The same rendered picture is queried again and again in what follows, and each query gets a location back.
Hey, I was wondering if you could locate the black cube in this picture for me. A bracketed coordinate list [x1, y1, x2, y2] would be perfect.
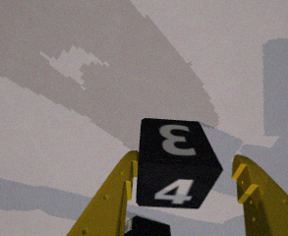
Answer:
[136, 118, 223, 209]

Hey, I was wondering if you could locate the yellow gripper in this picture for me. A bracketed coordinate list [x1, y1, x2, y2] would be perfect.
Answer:
[67, 150, 288, 236]

